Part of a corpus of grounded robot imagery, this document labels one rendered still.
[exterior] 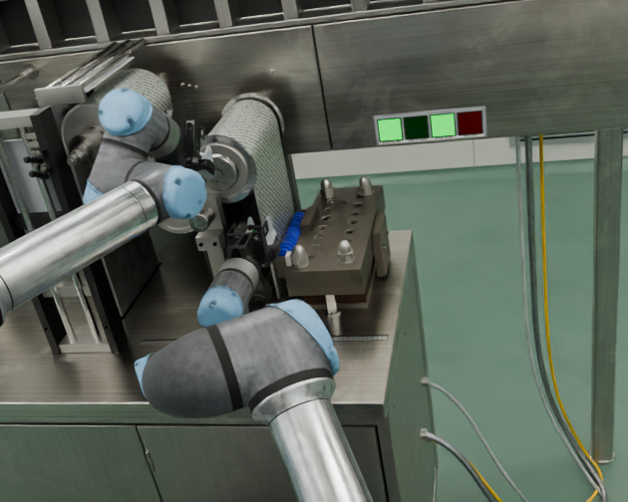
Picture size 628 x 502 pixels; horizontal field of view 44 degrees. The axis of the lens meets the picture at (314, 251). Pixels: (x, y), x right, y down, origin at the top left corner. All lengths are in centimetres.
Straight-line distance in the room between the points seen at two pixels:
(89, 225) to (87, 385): 66
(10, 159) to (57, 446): 61
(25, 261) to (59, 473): 90
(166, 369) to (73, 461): 82
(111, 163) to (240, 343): 40
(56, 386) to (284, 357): 81
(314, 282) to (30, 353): 66
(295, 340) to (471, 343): 211
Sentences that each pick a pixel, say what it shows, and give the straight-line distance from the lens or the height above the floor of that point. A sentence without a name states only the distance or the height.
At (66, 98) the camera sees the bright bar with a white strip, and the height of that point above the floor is 144.
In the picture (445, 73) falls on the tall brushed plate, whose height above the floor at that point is 130.
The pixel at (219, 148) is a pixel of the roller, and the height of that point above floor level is 130.
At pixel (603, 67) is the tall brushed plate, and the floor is 128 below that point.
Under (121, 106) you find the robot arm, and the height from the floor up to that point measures 149.
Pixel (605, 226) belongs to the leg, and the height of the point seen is 82.
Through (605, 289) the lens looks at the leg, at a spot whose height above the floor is 63.
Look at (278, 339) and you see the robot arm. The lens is 100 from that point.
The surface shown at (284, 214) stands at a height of 106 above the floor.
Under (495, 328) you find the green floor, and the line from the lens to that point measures 315.
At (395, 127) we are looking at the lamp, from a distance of 182.
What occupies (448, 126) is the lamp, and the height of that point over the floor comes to 118.
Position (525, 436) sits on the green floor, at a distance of 268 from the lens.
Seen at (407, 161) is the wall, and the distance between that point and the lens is 440.
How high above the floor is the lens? 182
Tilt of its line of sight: 28 degrees down
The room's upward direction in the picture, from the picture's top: 10 degrees counter-clockwise
